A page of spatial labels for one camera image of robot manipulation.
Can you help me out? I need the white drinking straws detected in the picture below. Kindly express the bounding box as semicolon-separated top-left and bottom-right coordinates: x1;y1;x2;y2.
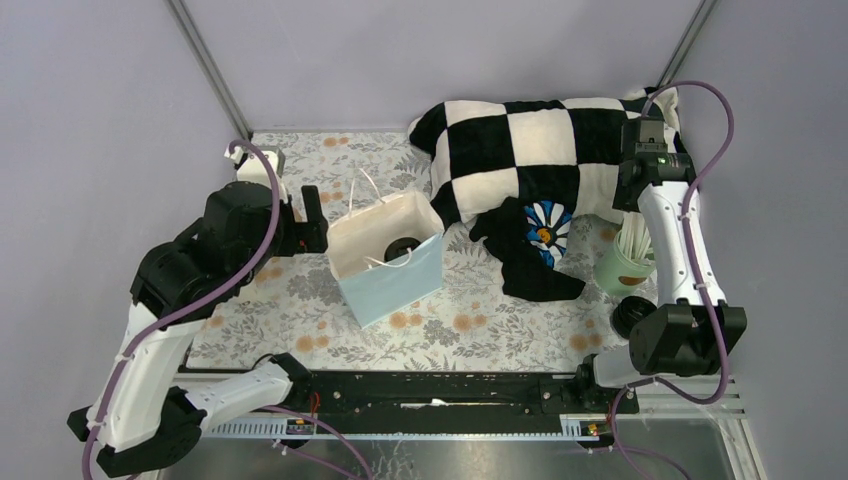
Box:
617;212;651;262

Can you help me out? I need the pale green plastic cup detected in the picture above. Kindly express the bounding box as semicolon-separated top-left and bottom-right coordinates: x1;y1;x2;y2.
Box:
593;232;656;297

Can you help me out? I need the stack of black lids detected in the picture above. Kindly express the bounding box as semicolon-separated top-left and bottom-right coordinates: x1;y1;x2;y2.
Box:
610;296;657;340

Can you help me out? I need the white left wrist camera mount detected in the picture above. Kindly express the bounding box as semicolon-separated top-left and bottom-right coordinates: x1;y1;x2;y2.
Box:
224;146;289;202

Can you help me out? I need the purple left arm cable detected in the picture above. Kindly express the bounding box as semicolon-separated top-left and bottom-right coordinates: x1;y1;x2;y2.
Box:
80;139;376;480

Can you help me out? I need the black plastic cup lid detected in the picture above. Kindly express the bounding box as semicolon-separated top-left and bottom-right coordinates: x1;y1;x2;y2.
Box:
383;237;421;262

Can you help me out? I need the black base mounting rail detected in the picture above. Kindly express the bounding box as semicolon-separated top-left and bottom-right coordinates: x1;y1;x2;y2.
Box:
280;367;639;436

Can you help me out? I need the light blue paper bag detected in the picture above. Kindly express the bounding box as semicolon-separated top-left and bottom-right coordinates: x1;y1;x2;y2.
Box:
325;169;445;328

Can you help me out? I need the black white checkered pillow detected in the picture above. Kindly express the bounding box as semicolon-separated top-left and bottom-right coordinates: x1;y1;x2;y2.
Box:
408;88;685;226

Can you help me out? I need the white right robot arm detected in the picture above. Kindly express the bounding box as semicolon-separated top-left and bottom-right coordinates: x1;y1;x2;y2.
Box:
573;117;747;412

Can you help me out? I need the black cloth with daisy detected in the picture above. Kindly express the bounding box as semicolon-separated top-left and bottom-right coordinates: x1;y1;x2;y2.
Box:
469;197;585;302

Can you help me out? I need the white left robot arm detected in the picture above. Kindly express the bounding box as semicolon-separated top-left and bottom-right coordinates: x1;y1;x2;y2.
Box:
67;181;328;479

